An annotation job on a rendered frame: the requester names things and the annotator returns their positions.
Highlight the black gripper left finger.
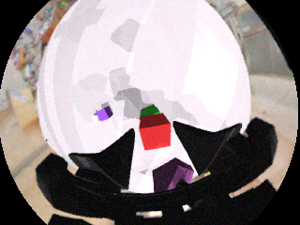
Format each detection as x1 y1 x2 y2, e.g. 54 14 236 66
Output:
68 127 135 190

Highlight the red block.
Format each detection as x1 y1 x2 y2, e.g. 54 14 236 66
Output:
139 113 172 150

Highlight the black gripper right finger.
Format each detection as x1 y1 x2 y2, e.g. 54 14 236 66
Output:
173 121 244 176

